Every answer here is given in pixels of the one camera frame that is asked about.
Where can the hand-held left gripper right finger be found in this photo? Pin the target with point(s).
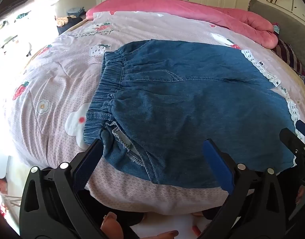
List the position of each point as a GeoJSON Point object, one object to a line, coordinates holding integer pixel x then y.
{"type": "Point", "coordinates": [218, 164]}

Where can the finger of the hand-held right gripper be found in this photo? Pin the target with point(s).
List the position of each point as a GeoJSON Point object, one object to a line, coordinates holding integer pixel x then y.
{"type": "Point", "coordinates": [290, 139]}
{"type": "Point", "coordinates": [303, 127]}

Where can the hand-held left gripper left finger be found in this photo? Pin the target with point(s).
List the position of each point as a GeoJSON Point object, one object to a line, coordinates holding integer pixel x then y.
{"type": "Point", "coordinates": [84, 165]}

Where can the blue denim pants lace trim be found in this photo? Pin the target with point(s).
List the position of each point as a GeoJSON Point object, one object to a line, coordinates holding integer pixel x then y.
{"type": "Point", "coordinates": [192, 99]}

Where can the person's right hand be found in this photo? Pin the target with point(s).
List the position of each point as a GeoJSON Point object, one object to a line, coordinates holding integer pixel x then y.
{"type": "Point", "coordinates": [300, 195]}

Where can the person's left hand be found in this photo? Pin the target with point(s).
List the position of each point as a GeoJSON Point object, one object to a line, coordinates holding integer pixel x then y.
{"type": "Point", "coordinates": [111, 225]}

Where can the striped pillow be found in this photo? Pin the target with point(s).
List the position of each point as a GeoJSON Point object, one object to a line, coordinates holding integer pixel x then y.
{"type": "Point", "coordinates": [288, 54]}

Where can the pink strawberry print bed sheet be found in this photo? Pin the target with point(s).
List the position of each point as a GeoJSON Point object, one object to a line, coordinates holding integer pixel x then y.
{"type": "Point", "coordinates": [55, 84]}

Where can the grey headboard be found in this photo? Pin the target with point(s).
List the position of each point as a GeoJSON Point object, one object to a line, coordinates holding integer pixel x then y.
{"type": "Point", "coordinates": [274, 15]}

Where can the pile of dark clothes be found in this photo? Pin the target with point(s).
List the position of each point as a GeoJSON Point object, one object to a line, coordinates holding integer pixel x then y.
{"type": "Point", "coordinates": [72, 13]}

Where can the assorted desk items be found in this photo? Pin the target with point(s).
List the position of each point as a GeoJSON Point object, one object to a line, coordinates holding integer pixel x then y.
{"type": "Point", "coordinates": [8, 32]}

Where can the pink blanket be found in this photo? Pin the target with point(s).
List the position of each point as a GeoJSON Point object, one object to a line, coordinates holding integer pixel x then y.
{"type": "Point", "coordinates": [192, 10]}

